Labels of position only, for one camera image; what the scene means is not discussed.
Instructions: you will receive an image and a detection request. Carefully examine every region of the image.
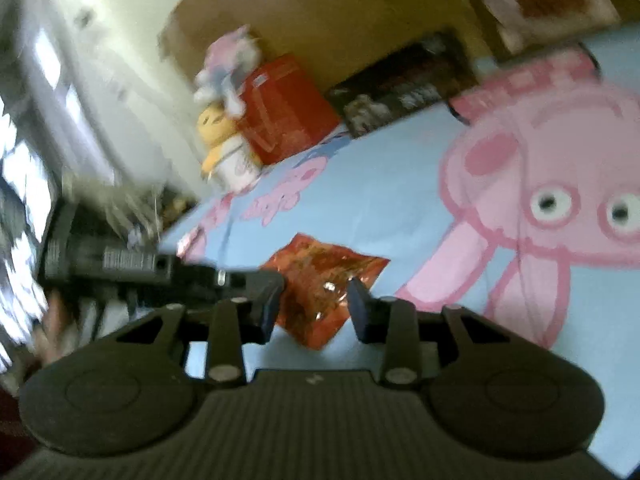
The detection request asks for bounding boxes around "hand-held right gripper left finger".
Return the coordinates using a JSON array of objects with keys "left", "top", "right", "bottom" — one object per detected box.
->
[{"left": 116, "top": 280, "right": 286, "bottom": 385}]

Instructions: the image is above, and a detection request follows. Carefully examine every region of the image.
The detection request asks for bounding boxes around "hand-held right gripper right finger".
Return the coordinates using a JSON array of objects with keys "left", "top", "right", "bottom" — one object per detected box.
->
[{"left": 347, "top": 277, "right": 517, "bottom": 387}]

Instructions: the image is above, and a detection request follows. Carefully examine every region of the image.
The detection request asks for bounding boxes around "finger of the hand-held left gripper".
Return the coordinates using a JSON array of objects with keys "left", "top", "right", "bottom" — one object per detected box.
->
[{"left": 160, "top": 254, "right": 286, "bottom": 306}]

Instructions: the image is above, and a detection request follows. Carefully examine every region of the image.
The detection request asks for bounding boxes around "orange-red snack packet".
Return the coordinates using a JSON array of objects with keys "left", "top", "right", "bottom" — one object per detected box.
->
[{"left": 259, "top": 232, "right": 392, "bottom": 349}]

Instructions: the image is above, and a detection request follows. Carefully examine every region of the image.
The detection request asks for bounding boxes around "dark storage box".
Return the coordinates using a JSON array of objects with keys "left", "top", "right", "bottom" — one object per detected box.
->
[{"left": 327, "top": 31, "right": 482, "bottom": 139}]

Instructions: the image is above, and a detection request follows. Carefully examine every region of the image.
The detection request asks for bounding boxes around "cartoon pig printed blanket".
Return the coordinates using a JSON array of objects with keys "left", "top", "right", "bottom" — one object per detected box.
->
[{"left": 160, "top": 25, "right": 640, "bottom": 480}]

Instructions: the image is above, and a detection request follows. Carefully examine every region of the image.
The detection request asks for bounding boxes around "yellow plush toy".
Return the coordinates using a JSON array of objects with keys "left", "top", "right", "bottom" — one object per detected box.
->
[{"left": 196, "top": 101, "right": 263, "bottom": 193}]

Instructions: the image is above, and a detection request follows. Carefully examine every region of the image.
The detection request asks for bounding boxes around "red gift bag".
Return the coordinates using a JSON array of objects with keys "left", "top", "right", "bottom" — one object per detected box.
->
[{"left": 239, "top": 54, "right": 342, "bottom": 167}]

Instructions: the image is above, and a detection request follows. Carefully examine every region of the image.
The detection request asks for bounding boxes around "pink and white plush toy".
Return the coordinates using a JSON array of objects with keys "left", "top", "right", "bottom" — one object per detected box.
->
[{"left": 194, "top": 24, "right": 268, "bottom": 113}]

